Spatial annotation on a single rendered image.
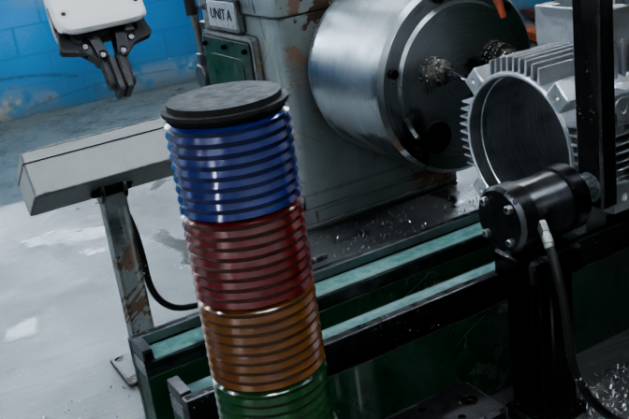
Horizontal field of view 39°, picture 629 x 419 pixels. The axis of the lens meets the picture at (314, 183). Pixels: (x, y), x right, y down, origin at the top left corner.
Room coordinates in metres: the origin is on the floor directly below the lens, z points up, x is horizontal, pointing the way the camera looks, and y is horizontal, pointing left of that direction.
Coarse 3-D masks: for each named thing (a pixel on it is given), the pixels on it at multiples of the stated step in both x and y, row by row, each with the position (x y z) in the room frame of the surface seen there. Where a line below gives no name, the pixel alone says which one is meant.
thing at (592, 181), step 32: (576, 0) 0.75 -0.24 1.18; (608, 0) 0.74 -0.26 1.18; (576, 32) 0.75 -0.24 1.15; (608, 32) 0.74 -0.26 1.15; (576, 64) 0.75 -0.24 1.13; (608, 64) 0.74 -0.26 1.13; (576, 96) 0.75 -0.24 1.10; (608, 96) 0.74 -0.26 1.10; (608, 128) 0.74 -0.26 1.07; (608, 160) 0.73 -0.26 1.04; (608, 192) 0.73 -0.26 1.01
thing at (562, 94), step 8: (472, 72) 0.94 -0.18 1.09; (480, 72) 0.93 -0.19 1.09; (488, 72) 0.93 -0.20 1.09; (472, 80) 0.94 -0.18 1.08; (480, 80) 0.93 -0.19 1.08; (568, 80) 0.83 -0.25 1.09; (472, 88) 0.94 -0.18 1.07; (552, 88) 0.83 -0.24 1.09; (560, 88) 0.82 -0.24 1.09; (568, 88) 0.83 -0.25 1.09; (552, 96) 0.83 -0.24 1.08; (560, 96) 0.82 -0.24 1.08; (568, 96) 0.82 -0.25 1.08; (552, 104) 0.83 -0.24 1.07; (560, 104) 0.82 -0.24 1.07; (568, 104) 0.82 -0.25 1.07; (560, 112) 0.82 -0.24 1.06; (480, 184) 0.94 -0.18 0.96; (480, 192) 0.94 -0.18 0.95
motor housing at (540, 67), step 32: (512, 64) 0.88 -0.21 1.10; (544, 64) 0.86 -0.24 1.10; (480, 96) 0.94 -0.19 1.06; (512, 96) 0.97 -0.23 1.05; (544, 96) 0.84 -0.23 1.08; (480, 128) 0.96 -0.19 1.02; (512, 128) 0.97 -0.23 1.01; (544, 128) 0.99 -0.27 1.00; (576, 128) 0.81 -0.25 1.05; (480, 160) 0.95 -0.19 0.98; (512, 160) 0.96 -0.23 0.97; (544, 160) 0.97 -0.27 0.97; (576, 160) 0.81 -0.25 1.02
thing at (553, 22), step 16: (560, 0) 0.97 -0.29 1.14; (624, 0) 1.00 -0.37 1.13; (544, 16) 0.95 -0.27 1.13; (560, 16) 0.93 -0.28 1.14; (624, 16) 0.89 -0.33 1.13; (544, 32) 0.95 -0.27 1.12; (560, 32) 0.93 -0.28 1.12; (624, 32) 0.89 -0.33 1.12; (624, 48) 0.88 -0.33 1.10; (624, 64) 0.88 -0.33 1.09
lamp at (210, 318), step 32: (224, 320) 0.39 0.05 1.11; (256, 320) 0.38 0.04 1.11; (288, 320) 0.39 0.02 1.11; (224, 352) 0.39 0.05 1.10; (256, 352) 0.38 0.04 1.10; (288, 352) 0.38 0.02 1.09; (320, 352) 0.40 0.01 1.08; (224, 384) 0.39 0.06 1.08; (256, 384) 0.38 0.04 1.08; (288, 384) 0.38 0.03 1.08
